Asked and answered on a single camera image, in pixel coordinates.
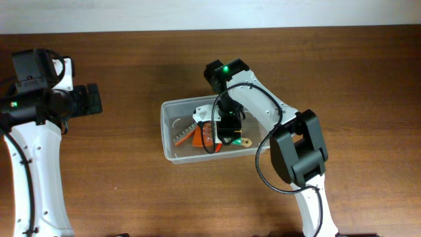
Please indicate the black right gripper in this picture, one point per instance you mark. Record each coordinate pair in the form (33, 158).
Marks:
(222, 131)

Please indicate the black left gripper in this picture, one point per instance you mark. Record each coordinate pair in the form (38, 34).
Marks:
(85, 106)

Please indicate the orange scraper with wooden handle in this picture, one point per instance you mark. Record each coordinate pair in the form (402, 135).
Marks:
(204, 134)

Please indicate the orange socket bit rail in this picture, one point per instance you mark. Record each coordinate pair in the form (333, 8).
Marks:
(185, 134)

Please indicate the clear plastic container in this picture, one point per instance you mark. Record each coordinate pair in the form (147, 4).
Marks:
(176, 116)

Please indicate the clear case of coloured bits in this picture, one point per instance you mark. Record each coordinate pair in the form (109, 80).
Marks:
(220, 138)

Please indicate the orange handled pliers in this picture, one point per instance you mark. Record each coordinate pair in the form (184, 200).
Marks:
(218, 148)

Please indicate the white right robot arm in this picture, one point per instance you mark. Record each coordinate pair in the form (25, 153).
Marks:
(297, 148)

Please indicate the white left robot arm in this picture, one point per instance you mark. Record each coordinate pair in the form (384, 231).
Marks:
(32, 125)

